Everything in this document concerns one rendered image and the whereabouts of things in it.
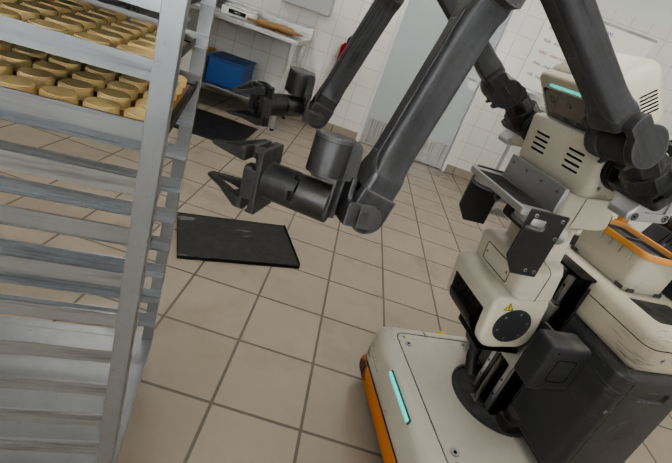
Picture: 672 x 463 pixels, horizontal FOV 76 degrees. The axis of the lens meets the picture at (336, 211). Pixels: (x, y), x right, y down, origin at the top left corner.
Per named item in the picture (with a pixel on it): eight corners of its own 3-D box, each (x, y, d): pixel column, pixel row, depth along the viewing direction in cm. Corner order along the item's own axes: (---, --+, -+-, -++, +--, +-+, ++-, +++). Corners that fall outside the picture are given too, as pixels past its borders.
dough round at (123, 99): (132, 104, 74) (133, 93, 73) (128, 113, 69) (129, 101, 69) (99, 97, 72) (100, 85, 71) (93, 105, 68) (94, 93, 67)
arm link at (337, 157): (378, 233, 62) (358, 211, 70) (405, 159, 59) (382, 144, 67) (301, 218, 58) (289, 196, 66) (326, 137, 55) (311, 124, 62)
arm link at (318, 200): (324, 229, 60) (336, 220, 66) (339, 184, 58) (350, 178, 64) (281, 211, 62) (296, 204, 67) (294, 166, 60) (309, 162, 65)
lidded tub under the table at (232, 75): (202, 80, 418) (207, 53, 408) (217, 75, 460) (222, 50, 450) (239, 93, 421) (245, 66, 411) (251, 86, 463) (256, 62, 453)
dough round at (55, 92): (55, 96, 66) (55, 83, 65) (85, 107, 66) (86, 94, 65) (29, 100, 61) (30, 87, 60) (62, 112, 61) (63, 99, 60)
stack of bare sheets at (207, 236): (283, 228, 254) (284, 224, 253) (298, 268, 221) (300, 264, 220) (176, 215, 229) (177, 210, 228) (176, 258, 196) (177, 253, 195)
